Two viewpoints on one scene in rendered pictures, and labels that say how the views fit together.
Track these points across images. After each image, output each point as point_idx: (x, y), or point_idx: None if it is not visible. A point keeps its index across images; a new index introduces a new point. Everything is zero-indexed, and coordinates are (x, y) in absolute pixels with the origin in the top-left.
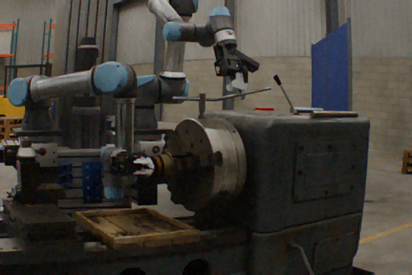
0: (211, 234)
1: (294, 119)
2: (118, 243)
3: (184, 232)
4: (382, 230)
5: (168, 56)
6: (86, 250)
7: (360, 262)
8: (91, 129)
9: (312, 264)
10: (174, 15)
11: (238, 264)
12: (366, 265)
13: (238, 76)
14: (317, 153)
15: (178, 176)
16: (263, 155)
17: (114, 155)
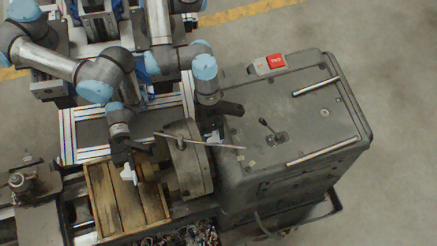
0: (185, 206)
1: (261, 177)
2: (103, 242)
3: (157, 225)
4: None
5: None
6: (80, 244)
7: (433, 9)
8: (106, 23)
9: (277, 205)
10: (158, 32)
11: (209, 211)
12: (435, 19)
13: (215, 134)
14: (287, 178)
15: (162, 169)
16: (226, 194)
17: (111, 134)
